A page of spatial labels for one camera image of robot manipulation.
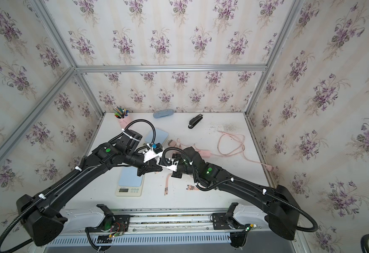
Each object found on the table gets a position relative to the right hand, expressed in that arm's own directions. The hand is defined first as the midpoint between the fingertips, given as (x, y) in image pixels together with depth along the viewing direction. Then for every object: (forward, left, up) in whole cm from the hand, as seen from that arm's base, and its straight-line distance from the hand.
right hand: (167, 160), depth 72 cm
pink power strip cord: (+9, -59, -23) cm, 64 cm away
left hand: (-4, +2, +1) cm, 4 cm away
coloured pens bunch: (+40, +37, -8) cm, 55 cm away
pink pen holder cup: (+34, +34, -12) cm, 50 cm away
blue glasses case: (+50, +10, -18) cm, 54 cm away
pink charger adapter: (+21, +1, -16) cm, 27 cm away
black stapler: (+40, -13, -17) cm, 45 cm away
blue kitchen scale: (-4, +23, -20) cm, 30 cm away
